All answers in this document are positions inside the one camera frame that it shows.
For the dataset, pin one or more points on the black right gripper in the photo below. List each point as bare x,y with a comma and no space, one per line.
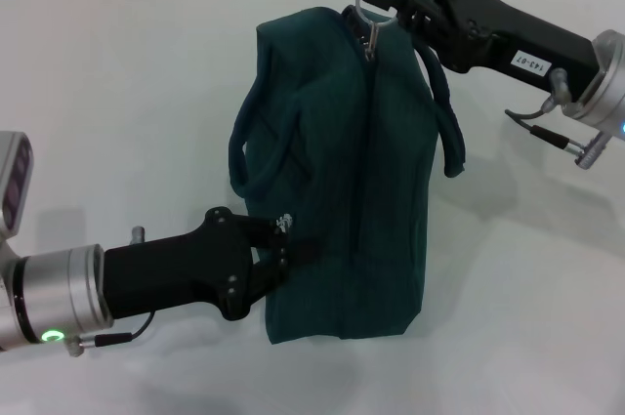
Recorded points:
488,34

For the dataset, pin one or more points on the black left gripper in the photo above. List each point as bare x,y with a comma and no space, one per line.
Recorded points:
171,273

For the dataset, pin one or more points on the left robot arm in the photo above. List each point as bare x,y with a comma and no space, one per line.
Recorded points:
58,288

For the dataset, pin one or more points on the dark teal insulated lunch bag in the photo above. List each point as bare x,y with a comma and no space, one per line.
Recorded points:
342,166

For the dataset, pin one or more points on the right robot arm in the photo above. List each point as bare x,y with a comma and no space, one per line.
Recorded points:
608,83

